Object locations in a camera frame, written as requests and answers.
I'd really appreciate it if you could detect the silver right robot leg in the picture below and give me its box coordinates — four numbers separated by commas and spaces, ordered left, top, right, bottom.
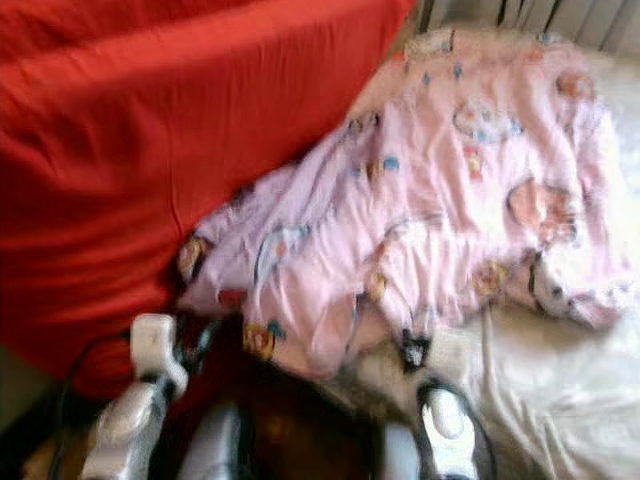
375, 425, 421, 480

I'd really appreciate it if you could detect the silver robot leg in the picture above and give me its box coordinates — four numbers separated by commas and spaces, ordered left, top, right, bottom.
375, 425, 421, 480
175, 405, 251, 480

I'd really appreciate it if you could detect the silver left robot leg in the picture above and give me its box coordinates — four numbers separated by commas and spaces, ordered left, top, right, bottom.
175, 405, 251, 480

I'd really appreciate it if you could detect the pink cartoon print blanket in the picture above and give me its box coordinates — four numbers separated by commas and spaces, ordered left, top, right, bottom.
178, 28, 636, 381

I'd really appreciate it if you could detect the bed with beige floral sheet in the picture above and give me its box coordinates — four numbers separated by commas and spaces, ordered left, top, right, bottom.
345, 30, 640, 480

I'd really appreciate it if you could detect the grey pleated curtain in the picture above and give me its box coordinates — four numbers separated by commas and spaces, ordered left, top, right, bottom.
415, 0, 640, 56

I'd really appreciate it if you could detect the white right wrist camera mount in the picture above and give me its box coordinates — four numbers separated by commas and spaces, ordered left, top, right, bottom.
428, 328, 476, 377

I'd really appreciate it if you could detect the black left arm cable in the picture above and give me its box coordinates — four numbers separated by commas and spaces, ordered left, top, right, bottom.
53, 335, 136, 480

